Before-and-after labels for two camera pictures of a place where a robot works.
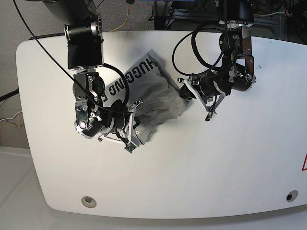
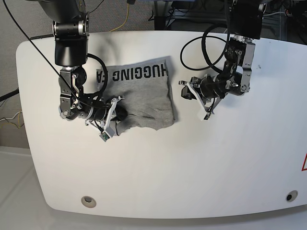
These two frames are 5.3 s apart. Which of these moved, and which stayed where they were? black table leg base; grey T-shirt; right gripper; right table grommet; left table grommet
Moved: right gripper; grey T-shirt
Stayed: black table leg base; left table grommet; right table grommet
